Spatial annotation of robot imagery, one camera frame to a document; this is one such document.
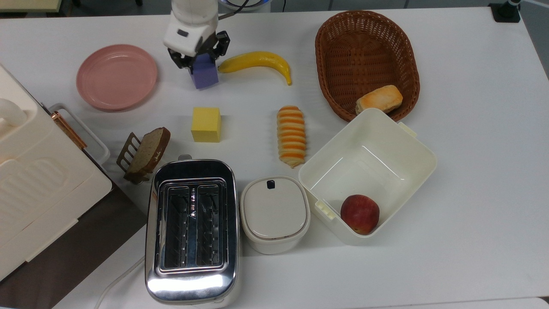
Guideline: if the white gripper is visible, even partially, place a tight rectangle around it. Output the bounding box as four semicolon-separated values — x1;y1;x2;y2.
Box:
163;11;231;70

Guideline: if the purple cube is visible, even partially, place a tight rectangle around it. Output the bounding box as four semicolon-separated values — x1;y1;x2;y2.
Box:
189;52;220;90

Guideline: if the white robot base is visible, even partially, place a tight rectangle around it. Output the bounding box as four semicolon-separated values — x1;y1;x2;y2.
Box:
218;0;272;12

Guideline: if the yellow cube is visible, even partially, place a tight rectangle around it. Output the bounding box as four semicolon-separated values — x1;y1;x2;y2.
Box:
191;107;222;143

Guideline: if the pink round plate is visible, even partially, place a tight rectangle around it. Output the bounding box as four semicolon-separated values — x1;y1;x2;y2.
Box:
76;44;159;112

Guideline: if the yellow banana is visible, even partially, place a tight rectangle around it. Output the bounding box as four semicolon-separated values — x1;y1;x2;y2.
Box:
218;51;293;86

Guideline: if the brown bread slice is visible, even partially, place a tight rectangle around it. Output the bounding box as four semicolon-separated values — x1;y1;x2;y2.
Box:
125;127;171;175

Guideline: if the orange striped spiral bread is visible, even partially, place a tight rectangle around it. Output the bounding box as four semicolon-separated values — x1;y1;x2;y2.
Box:
277;106;307;168

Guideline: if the brown toast rack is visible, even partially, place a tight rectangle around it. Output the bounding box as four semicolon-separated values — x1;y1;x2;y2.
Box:
116;132;150;185

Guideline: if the brown wicker basket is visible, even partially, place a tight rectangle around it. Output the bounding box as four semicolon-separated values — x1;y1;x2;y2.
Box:
315;10;421;122

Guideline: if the cream lidded square container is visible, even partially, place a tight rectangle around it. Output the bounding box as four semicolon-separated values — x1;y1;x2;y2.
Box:
240;176;311;255

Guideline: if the pale yellow side table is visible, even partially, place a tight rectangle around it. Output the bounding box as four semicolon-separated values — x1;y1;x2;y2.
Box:
0;0;63;13

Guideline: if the golden bread roll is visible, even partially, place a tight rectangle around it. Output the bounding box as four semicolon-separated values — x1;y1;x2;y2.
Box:
356;85;404;115

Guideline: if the cream open plastic box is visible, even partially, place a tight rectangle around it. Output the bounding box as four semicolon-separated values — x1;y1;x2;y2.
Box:
298;108;438;246

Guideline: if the cream white countertop appliance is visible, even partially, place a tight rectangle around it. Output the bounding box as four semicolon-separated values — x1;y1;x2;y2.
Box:
0;64;113;282

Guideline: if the red apple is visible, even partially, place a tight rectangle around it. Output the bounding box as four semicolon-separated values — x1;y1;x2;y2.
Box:
341;194;380;236

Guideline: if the chrome two-slot toaster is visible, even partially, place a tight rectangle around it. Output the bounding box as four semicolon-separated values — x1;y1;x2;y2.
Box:
145;154;240;307

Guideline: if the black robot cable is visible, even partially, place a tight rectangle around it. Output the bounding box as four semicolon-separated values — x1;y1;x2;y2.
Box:
217;0;250;21

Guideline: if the white toaster power cable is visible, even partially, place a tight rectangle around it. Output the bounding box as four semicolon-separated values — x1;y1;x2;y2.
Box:
94;256;146;309

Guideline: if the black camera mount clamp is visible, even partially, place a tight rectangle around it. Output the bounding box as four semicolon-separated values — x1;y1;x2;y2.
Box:
489;0;522;23

